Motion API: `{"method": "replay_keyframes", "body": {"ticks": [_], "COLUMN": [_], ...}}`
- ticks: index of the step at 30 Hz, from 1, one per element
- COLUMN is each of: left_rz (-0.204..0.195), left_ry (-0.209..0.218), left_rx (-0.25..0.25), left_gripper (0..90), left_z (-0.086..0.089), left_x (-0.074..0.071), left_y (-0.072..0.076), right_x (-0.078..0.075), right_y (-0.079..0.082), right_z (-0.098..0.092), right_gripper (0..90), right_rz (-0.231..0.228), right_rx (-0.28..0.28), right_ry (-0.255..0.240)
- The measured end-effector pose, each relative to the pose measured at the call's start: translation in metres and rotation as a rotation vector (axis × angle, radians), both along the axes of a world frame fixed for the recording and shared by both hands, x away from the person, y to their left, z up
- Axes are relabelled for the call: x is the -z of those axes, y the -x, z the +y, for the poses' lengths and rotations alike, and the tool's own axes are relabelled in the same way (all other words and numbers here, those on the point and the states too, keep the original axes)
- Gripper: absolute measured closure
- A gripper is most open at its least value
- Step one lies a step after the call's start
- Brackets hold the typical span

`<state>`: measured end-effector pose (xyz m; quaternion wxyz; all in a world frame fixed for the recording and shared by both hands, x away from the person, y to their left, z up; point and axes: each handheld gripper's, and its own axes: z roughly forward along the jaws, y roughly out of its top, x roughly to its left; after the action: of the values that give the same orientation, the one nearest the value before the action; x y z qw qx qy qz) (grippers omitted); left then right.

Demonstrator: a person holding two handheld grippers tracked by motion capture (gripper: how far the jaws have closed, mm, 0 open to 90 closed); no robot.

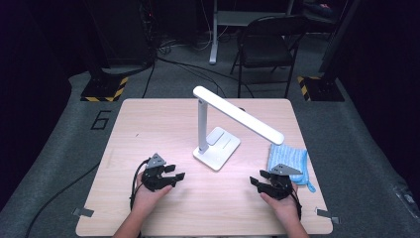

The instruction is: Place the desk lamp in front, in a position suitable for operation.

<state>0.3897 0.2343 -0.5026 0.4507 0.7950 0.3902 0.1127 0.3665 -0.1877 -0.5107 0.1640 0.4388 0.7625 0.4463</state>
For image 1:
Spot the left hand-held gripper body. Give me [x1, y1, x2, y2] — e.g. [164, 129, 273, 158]
[141, 153, 172, 192]

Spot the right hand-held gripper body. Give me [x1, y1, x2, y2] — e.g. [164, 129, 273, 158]
[259, 163, 303, 201]

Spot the blue striped cloth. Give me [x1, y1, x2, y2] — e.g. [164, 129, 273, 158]
[266, 143, 317, 193]

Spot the white desk lamp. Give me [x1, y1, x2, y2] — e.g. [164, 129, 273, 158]
[192, 85, 285, 172]

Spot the person's right hand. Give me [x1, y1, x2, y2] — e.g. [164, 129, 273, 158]
[261, 184, 301, 224]

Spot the person's left hand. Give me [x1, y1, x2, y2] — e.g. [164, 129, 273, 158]
[132, 173, 173, 212]

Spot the grey tape piece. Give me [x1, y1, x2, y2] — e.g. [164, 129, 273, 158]
[315, 207, 341, 225]
[72, 207, 95, 218]

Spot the black stand with striped base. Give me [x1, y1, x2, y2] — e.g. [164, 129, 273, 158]
[79, 0, 129, 103]
[296, 0, 361, 102]

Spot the black folding chair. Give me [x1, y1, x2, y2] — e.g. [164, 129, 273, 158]
[230, 14, 310, 99]

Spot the dark cabinet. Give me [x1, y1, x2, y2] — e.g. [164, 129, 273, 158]
[83, 0, 157, 67]

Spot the left hand-held gripper cable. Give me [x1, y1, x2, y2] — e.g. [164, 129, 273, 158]
[129, 158, 152, 212]

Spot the hand-held gripper cable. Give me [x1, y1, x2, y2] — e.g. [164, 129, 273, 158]
[291, 190, 303, 221]
[129, 158, 152, 212]

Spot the right hand-held gripper cable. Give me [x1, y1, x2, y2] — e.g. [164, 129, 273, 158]
[291, 190, 303, 221]

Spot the black floor cable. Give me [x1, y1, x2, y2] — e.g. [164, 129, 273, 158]
[142, 61, 157, 99]
[24, 162, 101, 238]
[155, 56, 256, 99]

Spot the white metal desk frame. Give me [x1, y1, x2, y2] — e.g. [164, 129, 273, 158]
[208, 0, 295, 65]

